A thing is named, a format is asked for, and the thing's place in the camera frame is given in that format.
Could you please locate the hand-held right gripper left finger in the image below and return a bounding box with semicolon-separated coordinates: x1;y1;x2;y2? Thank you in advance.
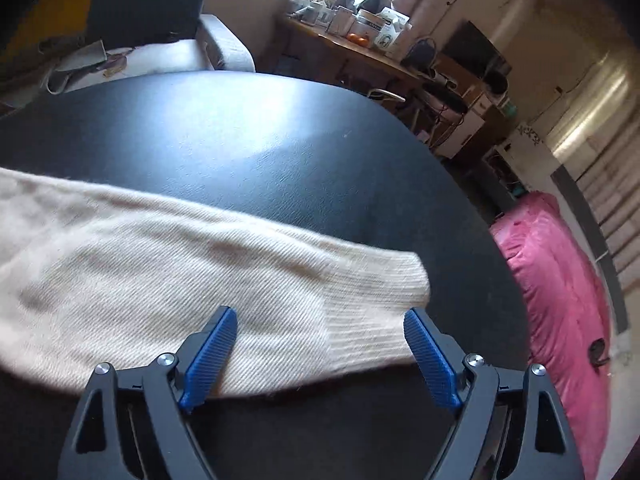
57;305;238;480

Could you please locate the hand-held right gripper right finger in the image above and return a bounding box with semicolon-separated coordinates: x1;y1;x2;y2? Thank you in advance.
402;307;586;480

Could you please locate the cream knit sweater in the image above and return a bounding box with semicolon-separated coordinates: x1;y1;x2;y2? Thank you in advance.
0;166;432;397

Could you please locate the pink duvet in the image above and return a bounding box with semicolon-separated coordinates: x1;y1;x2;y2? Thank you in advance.
489;191;618;480

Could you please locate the white cabinet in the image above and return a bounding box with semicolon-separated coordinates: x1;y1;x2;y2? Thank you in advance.
432;92;501;161

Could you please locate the white desk chair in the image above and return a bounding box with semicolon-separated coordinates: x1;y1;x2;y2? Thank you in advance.
367;88;407;107

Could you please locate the dark bag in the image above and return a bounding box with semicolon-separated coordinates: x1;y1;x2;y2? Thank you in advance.
400;37;440;72

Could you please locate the pale armchair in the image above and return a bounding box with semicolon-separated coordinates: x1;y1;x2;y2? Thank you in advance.
0;12;257;111

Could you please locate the black monitor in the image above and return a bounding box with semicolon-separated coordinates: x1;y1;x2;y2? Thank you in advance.
442;20;513;78

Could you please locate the wooden desk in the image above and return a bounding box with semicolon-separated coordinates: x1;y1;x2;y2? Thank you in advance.
272;14;436;106

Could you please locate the beige cloth bag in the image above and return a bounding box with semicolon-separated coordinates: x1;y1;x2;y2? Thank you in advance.
37;37;132;96

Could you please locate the group of mugs and jars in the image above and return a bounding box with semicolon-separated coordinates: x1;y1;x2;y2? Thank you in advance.
286;0;413;56

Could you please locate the white wardrobe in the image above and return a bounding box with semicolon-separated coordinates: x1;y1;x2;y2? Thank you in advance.
435;0;640;126

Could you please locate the grey yellow navy pillow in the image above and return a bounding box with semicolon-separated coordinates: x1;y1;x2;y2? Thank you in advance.
0;0;221;63

